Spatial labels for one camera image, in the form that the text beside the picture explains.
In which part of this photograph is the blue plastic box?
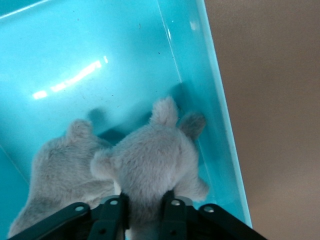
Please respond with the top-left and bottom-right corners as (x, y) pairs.
(0, 0), (253, 240)

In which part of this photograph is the brown table cover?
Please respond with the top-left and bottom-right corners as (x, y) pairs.
(203, 0), (320, 240)

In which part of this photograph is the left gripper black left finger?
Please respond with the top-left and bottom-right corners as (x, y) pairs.
(8, 192), (131, 240)

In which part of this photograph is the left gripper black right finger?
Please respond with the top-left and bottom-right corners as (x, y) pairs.
(159, 190), (268, 240)

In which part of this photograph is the grey plush toy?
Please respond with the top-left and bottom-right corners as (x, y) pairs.
(7, 118), (121, 240)
(89, 96), (210, 240)

